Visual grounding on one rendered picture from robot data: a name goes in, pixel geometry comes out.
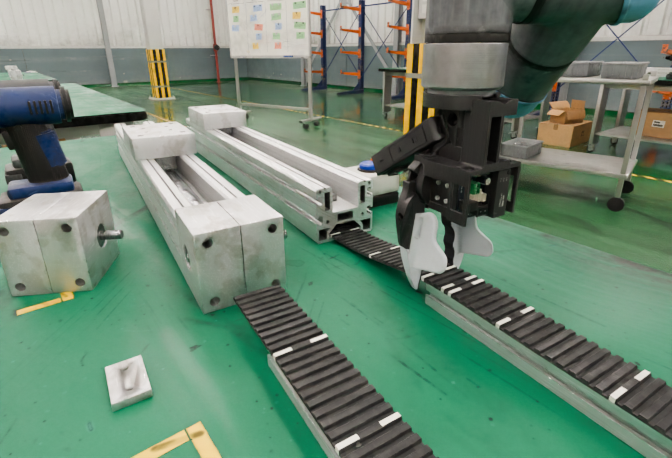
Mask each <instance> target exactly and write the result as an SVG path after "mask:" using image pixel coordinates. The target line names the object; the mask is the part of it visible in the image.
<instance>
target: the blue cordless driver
mask: <svg viewBox="0 0 672 458"><path fill-rule="evenodd" d="M59 88H60V90H59V89H54V86H31V87H7V88H0V128H5V129H6V131H3V132H2V136H3V138H4V141H5V143H6V145H7V147H8V149H9V150H15V152H16V154H17V156H18V158H19V161H20V163H21V165H22V167H23V170H24V172H25V174H26V176H27V178H28V179H23V180H15V181H11V182H9V184H8V189H7V191H6V192H3V193H1V197H0V215H1V214H3V213H5V212H6V211H8V210H10V209H11V208H13V207H14V206H16V205H18V204H19V203H21V202H22V201H24V200H26V199H27V198H29V197H31V196H32V195H34V194H42V193H62V192H82V191H83V188H82V185H81V184H80V182H77V181H75V182H74V181H73V178H72V175H71V174H69V173H68V171H67V169H66V166H65V164H66V162H67V159H66V156H65V154H64V152H63V149H62V147H61V145H60V142H59V140H58V138H57V136H56V133H55V131H54V130H51V129H47V126H46V124H58V123H62V120H61V119H67V122H71V121H72V120H71V118H74V112H73V107H72V103H71V98H70V94H69V91H68V89H64V86H59Z"/></svg>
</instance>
